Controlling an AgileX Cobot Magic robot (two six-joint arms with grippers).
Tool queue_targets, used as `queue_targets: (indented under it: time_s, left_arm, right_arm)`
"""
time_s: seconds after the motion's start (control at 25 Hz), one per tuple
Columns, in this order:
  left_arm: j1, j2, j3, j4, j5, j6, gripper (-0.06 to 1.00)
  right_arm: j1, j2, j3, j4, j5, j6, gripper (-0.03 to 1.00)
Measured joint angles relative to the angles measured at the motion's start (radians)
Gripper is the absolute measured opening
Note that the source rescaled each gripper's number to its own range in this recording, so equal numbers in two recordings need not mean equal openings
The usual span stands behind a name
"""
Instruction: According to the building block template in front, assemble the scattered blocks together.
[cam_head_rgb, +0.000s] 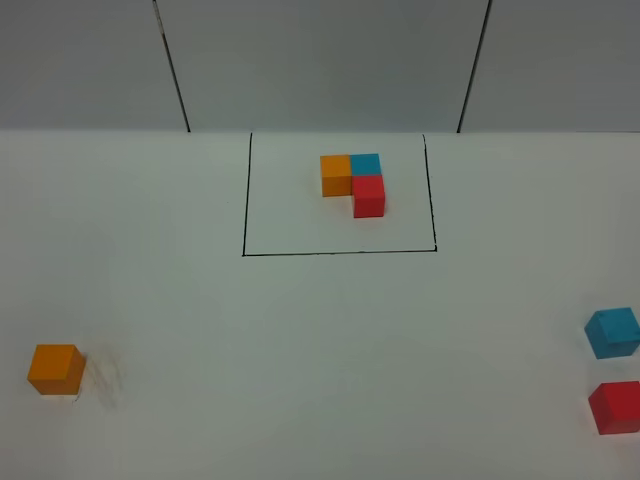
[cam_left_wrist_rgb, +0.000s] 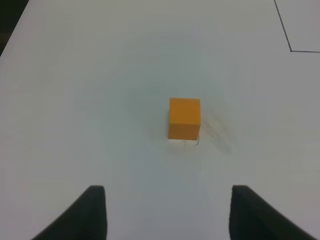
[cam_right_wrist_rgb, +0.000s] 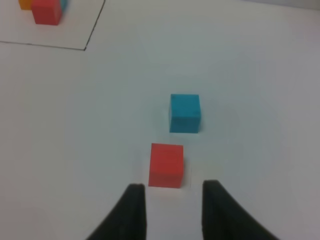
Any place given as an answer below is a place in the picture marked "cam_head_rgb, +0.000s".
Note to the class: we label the white template sheet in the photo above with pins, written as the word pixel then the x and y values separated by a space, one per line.
pixel 286 213

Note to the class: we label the orange template block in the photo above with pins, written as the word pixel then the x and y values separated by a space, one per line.
pixel 336 175

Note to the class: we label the red template block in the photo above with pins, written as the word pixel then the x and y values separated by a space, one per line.
pixel 368 196

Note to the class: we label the blue template block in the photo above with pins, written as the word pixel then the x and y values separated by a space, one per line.
pixel 365 164

